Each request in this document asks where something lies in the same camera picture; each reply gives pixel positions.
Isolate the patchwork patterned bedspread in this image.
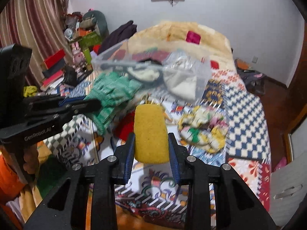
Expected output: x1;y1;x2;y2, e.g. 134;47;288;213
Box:
45;70;271;229

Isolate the grey backpack on floor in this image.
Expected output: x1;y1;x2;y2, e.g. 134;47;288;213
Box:
235;59;266;96

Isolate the red book box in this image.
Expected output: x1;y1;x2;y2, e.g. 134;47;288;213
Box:
41;49;66;71

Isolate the left hand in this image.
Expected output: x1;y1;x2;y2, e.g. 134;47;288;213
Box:
23;144;39;174

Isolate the pink bunny toy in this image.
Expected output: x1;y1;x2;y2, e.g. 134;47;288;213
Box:
71;42;85;67

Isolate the grey green plush toy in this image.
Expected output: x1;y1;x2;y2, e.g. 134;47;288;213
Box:
79;10;109;39

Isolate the striped red beige curtain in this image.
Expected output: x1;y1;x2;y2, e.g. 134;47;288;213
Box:
1;0;72;86

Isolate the red velvet gold pouch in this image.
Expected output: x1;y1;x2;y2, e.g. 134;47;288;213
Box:
113;111;135;141

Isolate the yellow sponge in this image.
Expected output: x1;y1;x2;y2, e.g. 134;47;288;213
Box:
134;104;169;164

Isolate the green striped knit glove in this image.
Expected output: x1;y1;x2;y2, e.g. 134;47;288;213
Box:
85;72;142;135

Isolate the green cardboard box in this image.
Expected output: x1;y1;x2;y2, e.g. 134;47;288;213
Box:
69;32;102;50

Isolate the beige fleece blanket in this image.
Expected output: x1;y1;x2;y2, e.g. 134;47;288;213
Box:
132;21;236;71

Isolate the dark purple clothing pile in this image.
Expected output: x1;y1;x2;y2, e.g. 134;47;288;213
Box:
97;20;137;55

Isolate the yellow cloth at left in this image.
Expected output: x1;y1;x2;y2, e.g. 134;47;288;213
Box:
23;86;39;98

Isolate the white wall socket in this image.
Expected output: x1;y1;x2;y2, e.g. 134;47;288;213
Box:
251;56;258;63

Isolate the orange sleeve forearm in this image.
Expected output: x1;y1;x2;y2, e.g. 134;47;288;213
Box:
0;146;25;205

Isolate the colourful floral scrunchie cloth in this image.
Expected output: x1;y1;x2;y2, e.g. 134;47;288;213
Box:
177;105;229;154

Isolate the clear plastic zip bag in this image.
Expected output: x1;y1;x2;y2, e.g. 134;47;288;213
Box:
92;39;212;104

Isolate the pink slipper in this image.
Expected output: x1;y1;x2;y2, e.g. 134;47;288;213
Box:
274;157;287;172

